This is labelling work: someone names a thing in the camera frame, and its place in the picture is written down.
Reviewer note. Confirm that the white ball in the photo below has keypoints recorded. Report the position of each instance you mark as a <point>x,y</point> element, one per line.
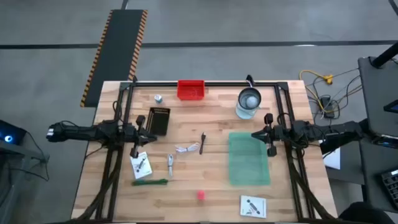
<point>252,101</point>

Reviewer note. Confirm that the red plastic bin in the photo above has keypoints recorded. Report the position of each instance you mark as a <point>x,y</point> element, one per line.
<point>190,90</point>

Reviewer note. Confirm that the black power adapter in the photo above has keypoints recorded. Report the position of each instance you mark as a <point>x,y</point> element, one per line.
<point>327,104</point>

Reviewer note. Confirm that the white paper sheet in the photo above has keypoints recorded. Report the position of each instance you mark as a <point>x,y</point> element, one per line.
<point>332,158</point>

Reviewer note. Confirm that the black tablet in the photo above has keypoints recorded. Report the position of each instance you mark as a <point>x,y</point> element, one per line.
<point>393,107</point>

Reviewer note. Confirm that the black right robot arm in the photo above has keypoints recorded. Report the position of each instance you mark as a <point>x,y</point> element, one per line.
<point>342,129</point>

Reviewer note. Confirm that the black aluminium table frame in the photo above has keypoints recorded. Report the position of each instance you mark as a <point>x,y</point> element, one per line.
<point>149,83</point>

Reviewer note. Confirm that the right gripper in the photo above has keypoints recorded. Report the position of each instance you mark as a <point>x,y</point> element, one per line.
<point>273,134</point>

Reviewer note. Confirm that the black pole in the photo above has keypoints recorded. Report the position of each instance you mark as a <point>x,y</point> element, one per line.
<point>385,56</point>

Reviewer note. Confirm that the black computer with blue light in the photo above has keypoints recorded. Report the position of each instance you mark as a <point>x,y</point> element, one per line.
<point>9,137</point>

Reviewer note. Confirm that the pink cube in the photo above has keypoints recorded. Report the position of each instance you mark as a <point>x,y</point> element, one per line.
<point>201,195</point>

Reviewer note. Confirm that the white printed leaflet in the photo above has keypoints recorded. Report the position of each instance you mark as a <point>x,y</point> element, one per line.
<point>141,166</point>
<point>253,207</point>

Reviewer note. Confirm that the dark grey low desk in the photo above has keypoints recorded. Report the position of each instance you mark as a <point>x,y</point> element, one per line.
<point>373,174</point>

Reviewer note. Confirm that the black keyboard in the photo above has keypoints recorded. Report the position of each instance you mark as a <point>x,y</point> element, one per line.
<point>391,186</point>

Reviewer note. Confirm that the green translucent plastic bin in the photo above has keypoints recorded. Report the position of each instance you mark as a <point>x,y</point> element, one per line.
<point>248,158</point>

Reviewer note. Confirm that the grey cylindrical container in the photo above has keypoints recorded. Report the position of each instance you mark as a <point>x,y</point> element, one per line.
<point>245,113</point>

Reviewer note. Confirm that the grey side table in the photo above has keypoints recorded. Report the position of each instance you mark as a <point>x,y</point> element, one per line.
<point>18,186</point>

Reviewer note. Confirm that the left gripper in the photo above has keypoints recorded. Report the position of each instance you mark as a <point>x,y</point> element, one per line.
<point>138,135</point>

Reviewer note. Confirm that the black hazard-striped floor mat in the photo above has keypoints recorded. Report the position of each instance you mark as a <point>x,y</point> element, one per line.
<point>118,46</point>

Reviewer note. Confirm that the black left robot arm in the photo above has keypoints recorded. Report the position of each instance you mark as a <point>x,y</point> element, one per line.
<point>81,133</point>

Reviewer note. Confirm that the black mesh basket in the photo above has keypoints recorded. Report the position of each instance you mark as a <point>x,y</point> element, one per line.
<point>158,121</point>

